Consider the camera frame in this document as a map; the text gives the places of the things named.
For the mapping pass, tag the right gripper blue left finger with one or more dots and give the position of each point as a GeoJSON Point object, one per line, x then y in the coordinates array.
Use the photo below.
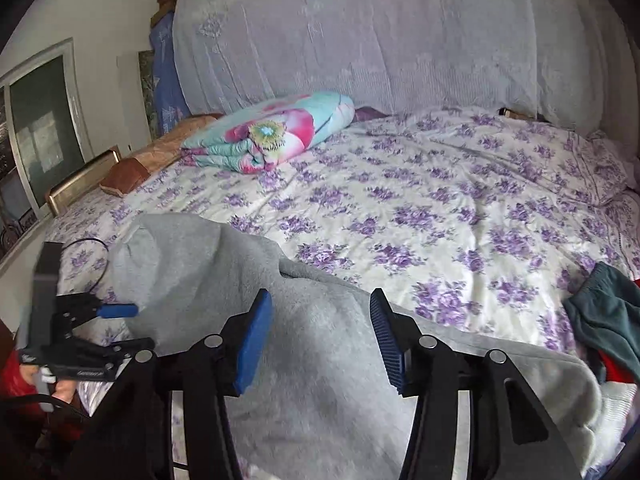
{"type": "Point", "coordinates": [252, 340]}

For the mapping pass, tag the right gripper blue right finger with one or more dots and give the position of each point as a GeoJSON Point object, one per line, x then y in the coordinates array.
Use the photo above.
{"type": "Point", "coordinates": [391, 339]}

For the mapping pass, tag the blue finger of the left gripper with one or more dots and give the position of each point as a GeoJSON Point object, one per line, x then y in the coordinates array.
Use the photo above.
{"type": "Point", "coordinates": [117, 311]}

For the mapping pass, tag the grey sweatpants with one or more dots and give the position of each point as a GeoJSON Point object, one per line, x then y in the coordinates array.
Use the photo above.
{"type": "Point", "coordinates": [320, 406]}

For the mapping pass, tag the person's left hand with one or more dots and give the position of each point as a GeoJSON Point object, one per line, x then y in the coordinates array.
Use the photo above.
{"type": "Point", "coordinates": [45, 382]}

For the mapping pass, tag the brown orange pillow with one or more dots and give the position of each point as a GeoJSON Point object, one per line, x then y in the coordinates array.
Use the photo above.
{"type": "Point", "coordinates": [132, 171]}

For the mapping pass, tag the purple floral bed sheet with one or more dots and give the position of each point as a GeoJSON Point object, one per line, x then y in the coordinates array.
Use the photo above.
{"type": "Point", "coordinates": [452, 212]}

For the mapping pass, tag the folded turquoise pink floral quilt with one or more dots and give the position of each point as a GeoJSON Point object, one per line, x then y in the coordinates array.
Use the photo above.
{"type": "Point", "coordinates": [265, 135]}

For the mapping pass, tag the blue patterned cushion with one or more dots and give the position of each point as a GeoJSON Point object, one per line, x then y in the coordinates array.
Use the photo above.
{"type": "Point", "coordinates": [168, 98]}

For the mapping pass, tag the dark green fleece garment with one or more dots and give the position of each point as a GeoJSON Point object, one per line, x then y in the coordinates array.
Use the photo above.
{"type": "Point", "coordinates": [604, 315]}

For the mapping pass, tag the red garment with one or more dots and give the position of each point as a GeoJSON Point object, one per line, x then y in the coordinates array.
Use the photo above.
{"type": "Point", "coordinates": [614, 372]}

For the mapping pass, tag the purple floral pillow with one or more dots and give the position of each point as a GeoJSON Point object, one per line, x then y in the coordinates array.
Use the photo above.
{"type": "Point", "coordinates": [588, 169]}

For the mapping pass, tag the lavender lace headboard cover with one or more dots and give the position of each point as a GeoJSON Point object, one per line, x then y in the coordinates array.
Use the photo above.
{"type": "Point", "coordinates": [567, 60]}

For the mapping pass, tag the gold bed frame rail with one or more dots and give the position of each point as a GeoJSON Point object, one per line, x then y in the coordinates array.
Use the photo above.
{"type": "Point", "coordinates": [84, 180]}

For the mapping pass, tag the window with white frame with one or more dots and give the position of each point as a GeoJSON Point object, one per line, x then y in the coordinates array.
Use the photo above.
{"type": "Point", "coordinates": [47, 136]}

